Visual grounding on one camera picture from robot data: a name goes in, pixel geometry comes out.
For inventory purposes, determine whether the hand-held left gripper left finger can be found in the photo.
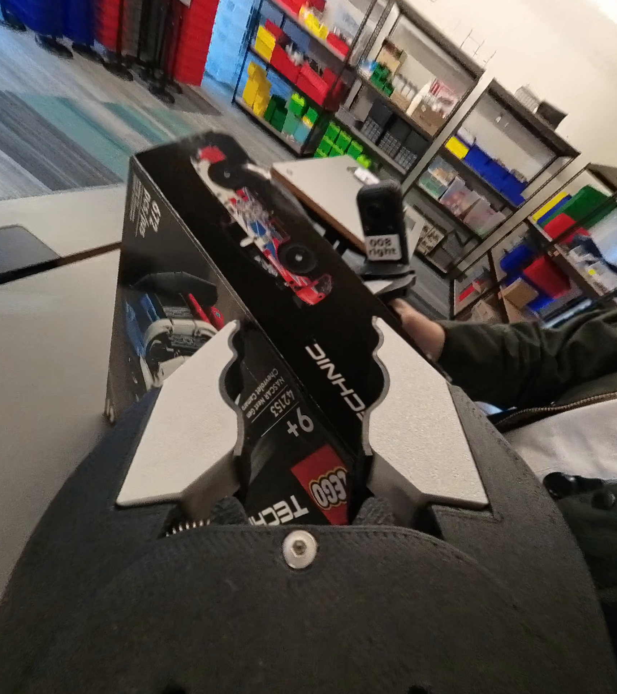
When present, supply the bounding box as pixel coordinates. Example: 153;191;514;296
115;320;246;518

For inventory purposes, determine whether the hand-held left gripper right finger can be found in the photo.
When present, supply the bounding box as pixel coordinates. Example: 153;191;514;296
362;316;490;522

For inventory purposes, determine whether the black lego box race car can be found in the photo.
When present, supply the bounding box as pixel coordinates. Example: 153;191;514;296
104;132;423;528

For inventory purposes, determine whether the person's right forearm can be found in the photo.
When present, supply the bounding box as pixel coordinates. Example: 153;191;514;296
435;306;617;407

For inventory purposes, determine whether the person's right hand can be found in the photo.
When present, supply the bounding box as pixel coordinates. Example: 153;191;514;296
392;298;446;362

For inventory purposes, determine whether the white desk with wood edge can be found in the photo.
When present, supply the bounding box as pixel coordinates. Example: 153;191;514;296
269;156;396;253

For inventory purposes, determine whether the black shelving unit with boxes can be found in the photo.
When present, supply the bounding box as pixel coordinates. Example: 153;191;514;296
336;0;485;175

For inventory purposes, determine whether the black shelving unit with bins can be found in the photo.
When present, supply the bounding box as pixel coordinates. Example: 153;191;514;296
401;78;617;326

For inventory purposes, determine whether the white shirt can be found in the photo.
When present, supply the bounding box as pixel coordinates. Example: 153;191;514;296
504;390;617;483

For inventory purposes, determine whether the shelf with coloured bins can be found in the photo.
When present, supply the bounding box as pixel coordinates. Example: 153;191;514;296
232;0;391;158

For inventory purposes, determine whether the red bin cart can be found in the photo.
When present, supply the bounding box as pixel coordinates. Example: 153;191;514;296
94;0;220;104

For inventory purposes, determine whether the blue bin cart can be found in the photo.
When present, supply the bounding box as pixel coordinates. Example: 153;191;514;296
0;0;98;55

